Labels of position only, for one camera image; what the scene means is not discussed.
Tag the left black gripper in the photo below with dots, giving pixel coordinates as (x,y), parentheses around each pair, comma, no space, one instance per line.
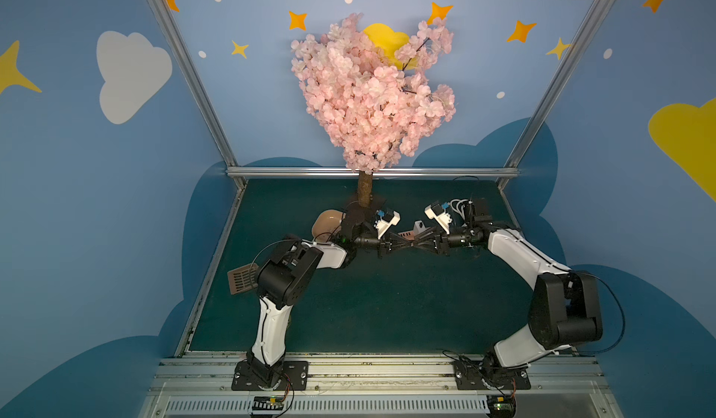
(382,246)

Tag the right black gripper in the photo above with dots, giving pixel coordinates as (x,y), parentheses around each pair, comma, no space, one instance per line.
(441,242)

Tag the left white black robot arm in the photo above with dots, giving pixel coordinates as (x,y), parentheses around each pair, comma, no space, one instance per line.
(285,275)

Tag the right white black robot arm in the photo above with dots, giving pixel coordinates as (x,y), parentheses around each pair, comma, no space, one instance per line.
(565,308)

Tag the orange power strip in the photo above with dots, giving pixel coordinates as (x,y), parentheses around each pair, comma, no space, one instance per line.
(418,228)

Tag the pink square bowl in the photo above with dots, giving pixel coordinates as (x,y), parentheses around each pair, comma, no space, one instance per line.
(327,225)

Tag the pink cherry blossom tree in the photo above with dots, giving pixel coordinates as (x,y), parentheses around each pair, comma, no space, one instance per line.
(376,107)

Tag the brown slotted scoop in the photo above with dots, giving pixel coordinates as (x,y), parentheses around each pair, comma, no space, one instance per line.
(242,279)

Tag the right small circuit board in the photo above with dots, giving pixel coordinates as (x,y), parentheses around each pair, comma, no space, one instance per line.
(501,407)

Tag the small circuit board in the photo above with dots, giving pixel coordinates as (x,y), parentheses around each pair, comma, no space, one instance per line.
(267,405)
(501,407)

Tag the left small circuit board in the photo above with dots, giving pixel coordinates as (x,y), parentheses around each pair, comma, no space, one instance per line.
(267,405)

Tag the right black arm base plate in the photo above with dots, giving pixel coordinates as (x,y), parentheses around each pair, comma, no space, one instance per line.
(476,375)

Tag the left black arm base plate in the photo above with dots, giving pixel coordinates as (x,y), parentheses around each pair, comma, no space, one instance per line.
(254,375)

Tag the aluminium cage frame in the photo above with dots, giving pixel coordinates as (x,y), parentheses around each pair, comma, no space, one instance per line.
(238,58)

